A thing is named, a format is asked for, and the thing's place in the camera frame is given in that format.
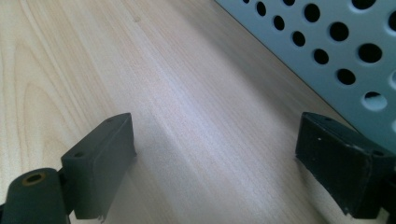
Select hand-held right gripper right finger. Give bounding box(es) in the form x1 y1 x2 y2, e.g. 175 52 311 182
294 111 396 219

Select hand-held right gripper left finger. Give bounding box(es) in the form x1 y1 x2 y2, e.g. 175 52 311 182
60 112 137 221

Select grey perforated metal panel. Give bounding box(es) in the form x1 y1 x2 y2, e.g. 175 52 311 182
214 0 396 155

